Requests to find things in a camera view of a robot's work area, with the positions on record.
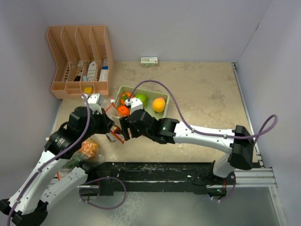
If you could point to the dark red toy apple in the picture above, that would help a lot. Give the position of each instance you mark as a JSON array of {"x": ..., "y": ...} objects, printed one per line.
[{"x": 117, "y": 130}]

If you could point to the pink desk organizer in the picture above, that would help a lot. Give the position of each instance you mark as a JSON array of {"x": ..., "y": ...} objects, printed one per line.
[{"x": 73, "y": 48}]

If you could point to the toy pineapple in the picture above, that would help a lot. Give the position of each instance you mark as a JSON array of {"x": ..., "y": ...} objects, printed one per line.
[{"x": 89, "y": 150}]

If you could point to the yellow orange toy fruit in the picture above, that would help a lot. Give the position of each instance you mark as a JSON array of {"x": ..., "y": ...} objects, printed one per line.
[{"x": 159, "y": 105}]

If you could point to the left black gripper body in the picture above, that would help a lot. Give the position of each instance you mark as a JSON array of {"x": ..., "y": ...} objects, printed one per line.
[{"x": 98, "y": 124}]

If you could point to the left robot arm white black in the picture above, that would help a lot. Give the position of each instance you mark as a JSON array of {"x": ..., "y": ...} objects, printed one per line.
[{"x": 29, "y": 205}]

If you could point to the white tube in organizer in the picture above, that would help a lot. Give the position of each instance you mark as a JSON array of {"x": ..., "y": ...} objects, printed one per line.
[{"x": 91, "y": 71}]

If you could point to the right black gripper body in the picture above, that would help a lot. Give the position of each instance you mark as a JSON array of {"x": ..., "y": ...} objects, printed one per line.
[{"x": 136, "y": 133}]

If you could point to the clear zip bag orange zipper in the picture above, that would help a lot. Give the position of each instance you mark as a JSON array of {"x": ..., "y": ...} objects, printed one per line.
[{"x": 98, "y": 159}]

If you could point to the green plastic basket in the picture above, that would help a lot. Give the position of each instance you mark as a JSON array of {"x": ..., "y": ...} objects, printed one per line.
[{"x": 152, "y": 95}]

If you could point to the small white green box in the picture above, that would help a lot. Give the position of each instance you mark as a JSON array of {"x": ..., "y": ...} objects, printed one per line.
[{"x": 149, "y": 61}]

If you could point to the yellow block in organizer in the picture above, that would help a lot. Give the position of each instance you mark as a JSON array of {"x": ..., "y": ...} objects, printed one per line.
[{"x": 88, "y": 90}]

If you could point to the white blue box in organizer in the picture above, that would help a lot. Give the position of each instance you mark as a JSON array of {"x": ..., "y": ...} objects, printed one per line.
[{"x": 104, "y": 71}]

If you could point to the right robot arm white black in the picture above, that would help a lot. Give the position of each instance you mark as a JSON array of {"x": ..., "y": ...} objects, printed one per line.
[{"x": 236, "y": 144}]

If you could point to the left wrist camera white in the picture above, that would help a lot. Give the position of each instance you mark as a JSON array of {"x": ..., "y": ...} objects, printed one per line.
[{"x": 93, "y": 102}]

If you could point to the green toy lime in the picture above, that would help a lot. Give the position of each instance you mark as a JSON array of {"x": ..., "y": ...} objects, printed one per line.
[{"x": 143, "y": 98}]

